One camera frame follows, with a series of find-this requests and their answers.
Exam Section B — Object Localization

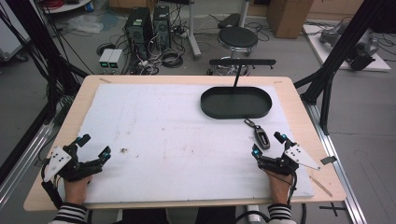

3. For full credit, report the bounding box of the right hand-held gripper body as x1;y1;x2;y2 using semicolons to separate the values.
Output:
258;144;321;177

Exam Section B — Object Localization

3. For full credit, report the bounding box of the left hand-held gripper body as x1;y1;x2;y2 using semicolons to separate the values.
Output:
41;146;104;184

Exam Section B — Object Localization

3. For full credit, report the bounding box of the black car key fob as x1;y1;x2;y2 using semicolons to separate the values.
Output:
244;118;272;150

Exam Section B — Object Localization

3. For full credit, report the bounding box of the person's left hand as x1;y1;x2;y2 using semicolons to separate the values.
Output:
63;175;94;206

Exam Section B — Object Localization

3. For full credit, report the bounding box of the person's right hand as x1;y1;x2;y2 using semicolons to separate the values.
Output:
265;170;296;206

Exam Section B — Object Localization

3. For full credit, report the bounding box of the small black tape piece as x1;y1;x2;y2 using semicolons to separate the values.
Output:
320;155;338;166

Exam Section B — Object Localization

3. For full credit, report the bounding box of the wooden table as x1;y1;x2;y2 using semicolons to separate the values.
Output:
22;74;347;213

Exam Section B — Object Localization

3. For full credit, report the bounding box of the black oval tray key stand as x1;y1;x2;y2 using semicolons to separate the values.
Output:
200;58;277;120

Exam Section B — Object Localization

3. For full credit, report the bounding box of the white foam mat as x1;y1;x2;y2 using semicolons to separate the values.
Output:
80;82;316;205

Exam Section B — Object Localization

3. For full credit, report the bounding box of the white power supply box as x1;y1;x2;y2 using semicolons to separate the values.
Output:
98;48;115;70
107;49;124;70

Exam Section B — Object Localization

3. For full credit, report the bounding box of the white floor board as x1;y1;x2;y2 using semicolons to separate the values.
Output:
302;23;392;73

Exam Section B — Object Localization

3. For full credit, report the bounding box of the black round stool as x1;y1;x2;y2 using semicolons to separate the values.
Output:
217;25;260;60

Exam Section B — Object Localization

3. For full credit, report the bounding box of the clear plastic bag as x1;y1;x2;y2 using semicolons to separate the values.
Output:
66;14;105;35

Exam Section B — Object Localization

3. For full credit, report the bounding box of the grey machine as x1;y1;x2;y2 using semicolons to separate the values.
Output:
318;21;380;72

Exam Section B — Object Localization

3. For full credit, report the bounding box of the brown cardboard box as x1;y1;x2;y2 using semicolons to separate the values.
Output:
266;0;315;40

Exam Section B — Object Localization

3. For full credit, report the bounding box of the large black computer tower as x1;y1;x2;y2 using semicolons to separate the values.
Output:
124;7;154;61

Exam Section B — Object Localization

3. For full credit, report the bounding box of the white round table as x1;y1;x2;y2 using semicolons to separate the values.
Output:
41;0;93;14

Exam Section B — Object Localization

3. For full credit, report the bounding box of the white metal desk leg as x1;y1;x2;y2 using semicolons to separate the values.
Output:
186;0;203;61

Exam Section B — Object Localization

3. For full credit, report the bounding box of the slim black computer tower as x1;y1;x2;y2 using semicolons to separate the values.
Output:
151;5;172;51

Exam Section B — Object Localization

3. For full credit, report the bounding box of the aluminium rail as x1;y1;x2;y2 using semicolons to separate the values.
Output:
0;119;56;208
303;101;369;224

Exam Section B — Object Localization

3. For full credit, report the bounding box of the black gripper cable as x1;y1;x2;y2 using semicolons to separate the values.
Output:
234;210;273;224

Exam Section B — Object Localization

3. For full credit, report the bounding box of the black metal frame post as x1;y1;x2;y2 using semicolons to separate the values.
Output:
293;0;396;135
4;0;90;125

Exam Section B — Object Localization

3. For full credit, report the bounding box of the coiled black cable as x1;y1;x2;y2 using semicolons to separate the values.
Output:
161;50;185;69

